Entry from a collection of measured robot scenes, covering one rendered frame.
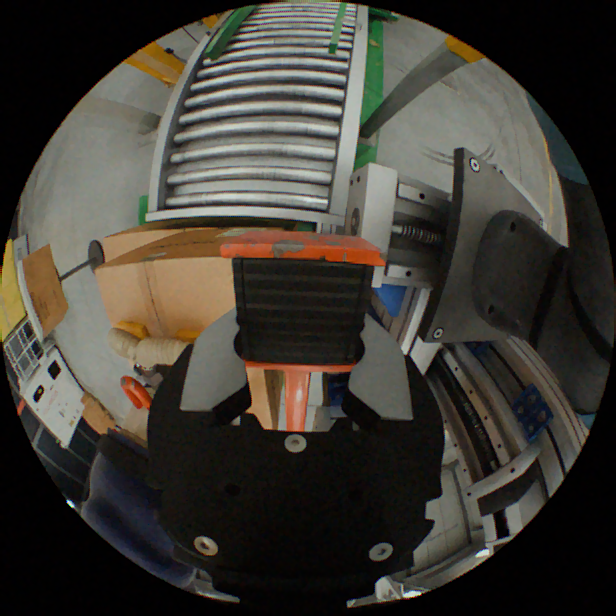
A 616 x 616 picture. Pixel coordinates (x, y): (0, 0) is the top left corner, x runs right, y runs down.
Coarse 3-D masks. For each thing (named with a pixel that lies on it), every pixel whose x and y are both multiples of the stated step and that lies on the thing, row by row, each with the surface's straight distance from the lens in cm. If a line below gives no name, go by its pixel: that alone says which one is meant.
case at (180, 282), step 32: (128, 256) 49; (160, 256) 37; (192, 256) 31; (128, 288) 42; (160, 288) 36; (192, 288) 32; (224, 288) 29; (128, 320) 48; (160, 320) 40; (192, 320) 35; (256, 384) 40
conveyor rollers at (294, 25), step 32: (320, 0) 160; (256, 32) 118; (288, 32) 113; (320, 32) 112; (224, 64) 101; (256, 64) 95; (288, 64) 92; (320, 64) 91; (224, 96) 87; (320, 96) 80; (224, 128) 77; (256, 128) 73; (288, 128) 71; (320, 128) 70; (192, 160) 81; (224, 192) 71; (256, 192) 67; (288, 192) 66
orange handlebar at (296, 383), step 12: (288, 372) 16; (300, 372) 16; (120, 384) 37; (132, 384) 34; (288, 384) 17; (300, 384) 17; (132, 396) 38; (144, 396) 34; (288, 396) 19; (300, 396) 18; (288, 408) 20; (300, 408) 20; (288, 420) 23; (300, 420) 22
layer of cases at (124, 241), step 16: (144, 224) 143; (160, 224) 115; (176, 224) 100; (192, 224) 90; (208, 224) 85; (224, 224) 82; (240, 224) 81; (256, 224) 82; (272, 224) 86; (288, 224) 92; (112, 240) 114; (128, 240) 102; (144, 240) 93; (112, 256) 116
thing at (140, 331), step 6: (120, 324) 49; (126, 324) 47; (132, 324) 46; (138, 324) 45; (126, 330) 47; (132, 330) 45; (138, 330) 43; (144, 330) 43; (138, 336) 45; (144, 336) 44; (138, 372) 49
